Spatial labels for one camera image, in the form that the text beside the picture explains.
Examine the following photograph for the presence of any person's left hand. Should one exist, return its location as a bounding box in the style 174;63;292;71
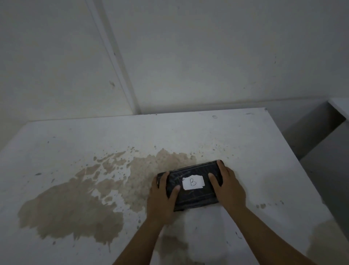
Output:
146;172;181;226

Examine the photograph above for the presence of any person's right hand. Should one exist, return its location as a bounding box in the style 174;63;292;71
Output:
208;160;247;214

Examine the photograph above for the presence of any black packet white label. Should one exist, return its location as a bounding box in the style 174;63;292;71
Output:
158;160;226;212

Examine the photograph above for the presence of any person's left forearm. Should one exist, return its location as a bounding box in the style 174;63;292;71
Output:
112;218;166;265

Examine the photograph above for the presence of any person's right forearm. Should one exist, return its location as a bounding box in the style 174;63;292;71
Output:
226;205;318;265

